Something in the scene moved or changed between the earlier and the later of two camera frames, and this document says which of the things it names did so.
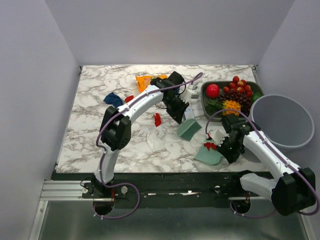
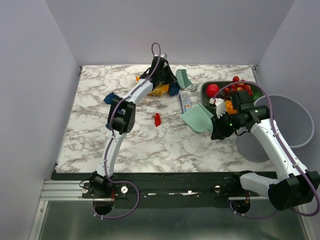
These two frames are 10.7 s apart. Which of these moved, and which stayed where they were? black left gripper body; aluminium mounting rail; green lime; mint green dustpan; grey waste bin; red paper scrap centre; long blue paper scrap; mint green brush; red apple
Moved: black left gripper body; mint green dustpan; mint green brush
Stayed: aluminium mounting rail; long blue paper scrap; grey waste bin; red paper scrap centre; green lime; red apple
